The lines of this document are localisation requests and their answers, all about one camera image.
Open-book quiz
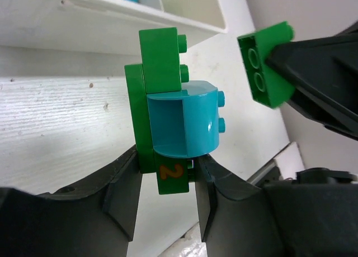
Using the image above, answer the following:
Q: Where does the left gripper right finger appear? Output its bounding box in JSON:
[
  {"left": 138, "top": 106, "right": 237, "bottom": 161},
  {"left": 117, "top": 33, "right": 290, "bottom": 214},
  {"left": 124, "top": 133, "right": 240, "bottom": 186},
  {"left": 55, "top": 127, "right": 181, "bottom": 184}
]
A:
[{"left": 194, "top": 155, "right": 266, "bottom": 242}]

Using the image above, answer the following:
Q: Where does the white three-compartment tray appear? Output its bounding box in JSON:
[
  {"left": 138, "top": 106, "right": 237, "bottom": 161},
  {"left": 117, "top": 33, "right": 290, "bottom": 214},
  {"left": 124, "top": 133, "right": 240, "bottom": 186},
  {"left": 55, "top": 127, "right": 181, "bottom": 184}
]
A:
[{"left": 1, "top": 0, "right": 227, "bottom": 55}]

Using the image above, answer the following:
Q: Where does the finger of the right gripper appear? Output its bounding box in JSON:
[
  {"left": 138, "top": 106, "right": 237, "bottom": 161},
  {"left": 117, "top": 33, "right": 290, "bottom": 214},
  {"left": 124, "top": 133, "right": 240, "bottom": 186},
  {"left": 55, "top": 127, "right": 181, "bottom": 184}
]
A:
[{"left": 265, "top": 25, "right": 357, "bottom": 140}]

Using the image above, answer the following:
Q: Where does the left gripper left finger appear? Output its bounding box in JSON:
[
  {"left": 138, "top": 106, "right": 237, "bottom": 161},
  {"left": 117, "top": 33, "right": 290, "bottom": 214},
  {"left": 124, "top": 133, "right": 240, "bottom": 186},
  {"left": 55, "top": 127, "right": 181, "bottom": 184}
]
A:
[{"left": 39, "top": 145, "right": 142, "bottom": 242}]

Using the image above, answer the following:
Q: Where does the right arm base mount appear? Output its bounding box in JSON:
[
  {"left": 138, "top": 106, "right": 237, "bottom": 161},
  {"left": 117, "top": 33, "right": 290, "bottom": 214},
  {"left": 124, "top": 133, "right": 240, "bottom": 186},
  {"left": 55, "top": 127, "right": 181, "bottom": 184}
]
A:
[{"left": 255, "top": 165, "right": 357, "bottom": 188}]

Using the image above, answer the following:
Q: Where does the long green lego plate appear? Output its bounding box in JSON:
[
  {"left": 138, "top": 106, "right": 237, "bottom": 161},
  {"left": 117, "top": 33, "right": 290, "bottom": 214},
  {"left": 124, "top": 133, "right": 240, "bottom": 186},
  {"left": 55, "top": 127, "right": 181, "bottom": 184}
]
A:
[{"left": 125, "top": 64, "right": 156, "bottom": 174}]

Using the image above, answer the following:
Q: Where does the teal rounded lego brick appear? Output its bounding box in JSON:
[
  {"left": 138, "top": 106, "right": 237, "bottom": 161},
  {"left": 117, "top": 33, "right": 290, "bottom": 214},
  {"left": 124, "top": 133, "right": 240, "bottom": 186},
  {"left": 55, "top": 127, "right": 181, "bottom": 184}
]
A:
[{"left": 147, "top": 80, "right": 225, "bottom": 159}]

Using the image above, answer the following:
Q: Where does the green numbered lego brick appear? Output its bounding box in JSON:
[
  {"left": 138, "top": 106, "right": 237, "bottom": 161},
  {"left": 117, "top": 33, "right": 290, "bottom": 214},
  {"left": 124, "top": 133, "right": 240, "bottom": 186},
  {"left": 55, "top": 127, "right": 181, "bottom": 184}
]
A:
[{"left": 154, "top": 153, "right": 195, "bottom": 195}]

